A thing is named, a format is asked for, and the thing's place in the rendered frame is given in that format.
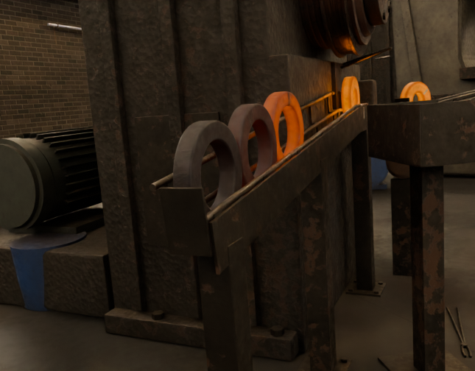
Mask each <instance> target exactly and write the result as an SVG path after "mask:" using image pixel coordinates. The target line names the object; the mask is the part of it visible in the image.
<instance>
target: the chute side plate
mask: <svg viewBox="0 0 475 371"><path fill-rule="evenodd" d="M364 113H365V118H364ZM366 129H367V106H363V107H358V108H357V109H355V110H354V111H353V112H351V113H350V114H348V115H347V116H346V117H345V118H344V119H343V120H341V121H340V122H338V123H337V124H335V125H334V126H333V127H332V128H331V129H330V130H328V131H327V132H325V133H324V134H323V135H321V136H320V137H319V138H318V139H317V140H315V141H314V142H312V143H311V144H310V145H308V146H307V147H306V148H305V149H303V150H302V151H301V152H299V153H298V154H297V155H296V156H294V157H293V158H292V159H291V160H289V161H288V162H287V163H285V164H284V165H283V166H282V167H281V168H279V169H278V170H276V171H275V172H273V173H272V174H271V175H270V176H269V177H268V178H266V179H265V180H263V181H262V182H261V183H259V184H258V185H257V186H256V187H255V188H253V189H252V190H251V191H249V192H248V193H246V194H245V195H244V196H243V197H242V198H240V199H239V200H237V201H236V202H235V203H233V204H232V205H231V206H230V207H229V208H227V209H226V210H225V211H223V212H222V213H221V214H220V215H218V216H217V217H216V218H215V219H213V220H212V221H210V222H209V228H210V234H211V243H212V248H213V254H214V263H215V269H216V274H217V275H220V273H221V272H222V271H223V270H224V269H225V268H226V267H227V266H228V265H229V263H228V246H229V245H230V244H232V243H234V242H235V241H236V240H238V239H240V238H241V237H243V239H244V249H245V248H246V247H247V246H248V245H249V244H250V243H251V242H252V241H253V240H254V239H255V238H256V237H257V236H258V235H259V234H260V233H261V232H262V231H263V230H264V229H265V228H266V227H267V226H268V225H269V224H270V223H271V222H272V221H273V220H274V219H275V218H276V217H277V216H278V215H279V214H280V213H281V212H282V211H283V210H284V209H285V208H286V207H287V206H288V205H289V204H290V203H291V201H292V200H293V199H294V198H296V196H297V195H299V193H300V192H301V191H302V190H303V189H304V188H305V187H306V186H307V185H308V184H310V182H311V181H313V179H314V178H315V177H316V176H317V175H318V174H319V173H321V168H320V160H322V159H323V158H327V165H328V164H329V163H330V162H331V161H332V160H333V159H335V157H336V156H338V154H339V153H341V151H342V150H343V149H344V148H346V146H347V145H349V143H350V142H352V140H353V139H355V137H357V135H358V134H360V132H362V131H365V130H366Z"/></svg>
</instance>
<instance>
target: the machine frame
mask: <svg viewBox="0 0 475 371"><path fill-rule="evenodd" d="M78 5H79V11H80V23H81V29H82V41H83V47H84V53H85V65H86V71H87V80H88V92H89V98H90V104H91V116H92V122H93V129H94V140H95V147H96V159H97V165H98V171H99V183H100V189H101V195H102V207H103V214H104V220H105V232H106V238H107V244H108V256H109V262H110V274H111V280H112V287H113V299H114V305H115V308H114V309H113V310H111V311H109V312H107V313H106V314H105V327H106V331H107V333H114V334H119V335H125V336H133V337H138V338H143V339H152V340H157V341H162V342H171V343H176V344H181V345H190V346H195V347H204V348H205V337H204V329H203V313H202V305H201V296H200V281H199V272H198V264H197V256H196V255H175V254H170V253H169V245H168V240H167V235H166V227H165V223H164V218H163V210H162V205H161V197H160V192H159V189H158V190H156V191H150V189H149V185H150V184H152V183H154V182H156V181H158V180H160V179H162V178H164V177H166V176H168V175H170V174H171V173H173V166H174V159H175V152H176V149H177V145H178V143H179V140H180V138H181V136H182V134H183V133H184V131H185V130H186V129H187V127H189V126H190V125H191V124H193V123H195V122H196V121H210V120H217V121H221V122H222V123H224V124H226V125H227V126H228V123H229V121H230V118H231V116H232V114H233V112H234V110H235V109H236V108H237V107H238V106H240V105H245V104H255V103H257V104H260V105H263V106H264V103H265V101H266V99H267V97H268V96H269V95H270V94H271V93H274V92H282V91H288V92H290V93H292V94H293V95H294V96H295V97H296V99H297V101H298V103H299V105H300V107H301V106H303V105H305V104H307V103H309V102H311V101H313V100H315V99H317V98H319V97H321V96H322V95H324V94H326V93H328V92H331V91H333V92H335V94H334V95H330V96H329V98H330V108H331V111H335V110H336V109H339V108H341V94H338V91H342V82H343V80H344V78H345V77H355V78H356V79H357V81H360V67H359V66H357V65H352V66H348V67H346V68H343V69H341V68H340V67H341V66H343V63H345V62H347V55H346V56H345V57H341V58H339V57H337V56H336V55H335V54H334V53H333V51H332V50H331V49H323V50H316V49H314V48H313V47H312V45H311V44H310V42H309V40H308V38H307V37H306V33H305V30H304V28H303V23H302V20H301V16H300V9H299V4H298V0H78ZM327 167H328V198H329V213H330V230H331V261H332V278H333V293H334V306H335V305H336V303H337V301H338V299H339V298H340V297H341V295H342V293H343V292H344V290H345V289H346V287H347V285H348V284H349V283H350V281H351V279H352V277H353V276H354V274H355V273H356V251H355V231H354V212H353V174H352V154H351V142H350V143H349V145H347V146H346V148H344V149H343V150H342V151H341V153H339V154H338V156H336V157H335V159H333V160H332V161H331V162H330V163H329V164H328V165H327ZM244 258H245V268H246V278H247V297H248V308H249V318H250V336H251V347H252V356H260V357H265V358H273V359H279V360H284V361H292V360H293V359H294V357H295V356H296V355H297V353H298V352H299V353H305V352H306V351H307V349H308V347H309V332H308V319H307V305H306V279H305V266H304V252H303V226H302V213H301V199H300V193H299V195H297V196H296V198H294V199H293V200H292V201H291V203H290V204H289V205H288V206H287V207H286V208H285V209H284V210H283V211H282V212H281V213H280V214H279V215H278V216H277V217H276V218H275V219H274V220H273V221H272V222H271V223H270V224H269V225H268V226H267V227H266V228H265V229H264V230H263V231H262V232H261V233H260V234H259V235H258V236H257V237H256V238H255V239H254V240H253V241H252V242H251V243H250V244H249V245H248V246H247V247H246V248H245V249H244Z"/></svg>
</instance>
